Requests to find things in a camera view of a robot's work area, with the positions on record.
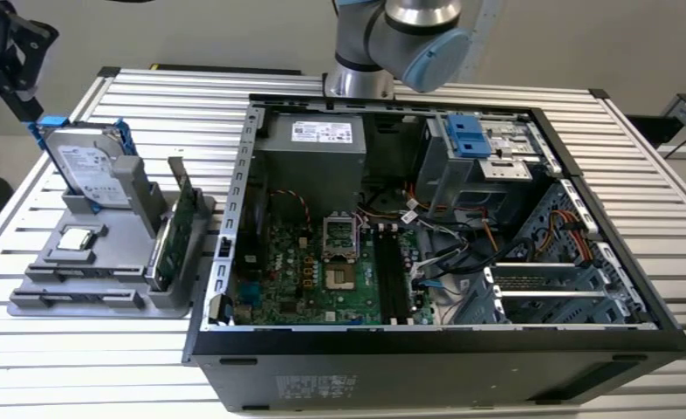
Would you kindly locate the RAM stick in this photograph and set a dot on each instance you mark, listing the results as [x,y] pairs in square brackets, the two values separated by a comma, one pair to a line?
[75,298]
[86,274]

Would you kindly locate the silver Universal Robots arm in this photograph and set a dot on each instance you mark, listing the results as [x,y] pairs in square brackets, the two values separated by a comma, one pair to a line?
[359,43]

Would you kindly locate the black RAM slot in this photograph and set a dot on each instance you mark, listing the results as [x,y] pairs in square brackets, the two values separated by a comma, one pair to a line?
[383,275]
[400,275]
[392,275]

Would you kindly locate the hard disk in blue carrier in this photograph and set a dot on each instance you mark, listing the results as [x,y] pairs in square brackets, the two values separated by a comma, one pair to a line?
[81,161]

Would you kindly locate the silver CPU chip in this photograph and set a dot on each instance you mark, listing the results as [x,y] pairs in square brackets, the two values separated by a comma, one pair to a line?
[75,239]

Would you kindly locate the green graphics card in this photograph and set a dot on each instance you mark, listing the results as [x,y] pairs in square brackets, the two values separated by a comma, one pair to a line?
[179,227]

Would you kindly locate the grey parts rack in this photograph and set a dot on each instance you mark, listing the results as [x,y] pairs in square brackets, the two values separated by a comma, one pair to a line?
[115,257]

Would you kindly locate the grey power supply unit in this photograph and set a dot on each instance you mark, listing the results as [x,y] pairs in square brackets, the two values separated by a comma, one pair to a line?
[314,179]

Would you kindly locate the black square chipset chip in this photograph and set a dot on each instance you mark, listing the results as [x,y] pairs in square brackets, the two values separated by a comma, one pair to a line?
[289,308]

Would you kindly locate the CPU socket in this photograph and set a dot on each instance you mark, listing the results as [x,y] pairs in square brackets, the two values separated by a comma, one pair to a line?
[341,277]

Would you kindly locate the pale perforated vertical strip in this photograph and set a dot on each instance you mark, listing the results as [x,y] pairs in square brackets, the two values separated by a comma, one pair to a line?
[488,26]

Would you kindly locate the green motherboard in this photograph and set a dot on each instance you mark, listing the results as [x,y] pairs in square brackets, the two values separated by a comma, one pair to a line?
[349,305]

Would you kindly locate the black open PC case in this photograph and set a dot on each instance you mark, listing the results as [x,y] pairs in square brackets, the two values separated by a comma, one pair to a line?
[378,379]

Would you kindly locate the perforated metal disk bay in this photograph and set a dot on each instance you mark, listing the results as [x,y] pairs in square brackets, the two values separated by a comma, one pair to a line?
[552,294]

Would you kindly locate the black box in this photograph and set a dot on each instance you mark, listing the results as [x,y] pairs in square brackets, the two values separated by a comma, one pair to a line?
[657,131]

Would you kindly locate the blue plastic drive bracket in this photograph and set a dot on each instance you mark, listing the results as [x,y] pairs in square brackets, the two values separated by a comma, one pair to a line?
[465,135]

